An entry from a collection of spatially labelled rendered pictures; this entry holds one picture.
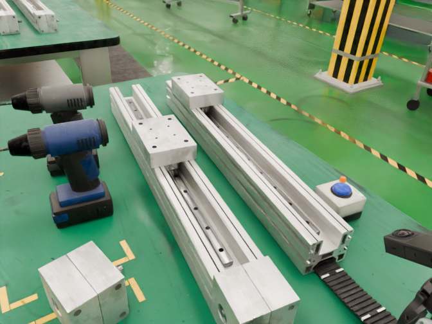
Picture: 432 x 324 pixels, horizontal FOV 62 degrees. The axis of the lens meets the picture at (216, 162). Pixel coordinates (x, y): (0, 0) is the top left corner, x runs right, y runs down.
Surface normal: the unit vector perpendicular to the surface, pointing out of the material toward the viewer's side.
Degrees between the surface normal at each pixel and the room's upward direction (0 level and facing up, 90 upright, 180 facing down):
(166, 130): 0
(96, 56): 90
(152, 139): 0
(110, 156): 0
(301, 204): 90
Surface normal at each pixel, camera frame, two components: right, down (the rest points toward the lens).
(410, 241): -0.19, -0.97
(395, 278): 0.05, -0.83
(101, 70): 0.54, 0.49
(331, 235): -0.91, 0.20
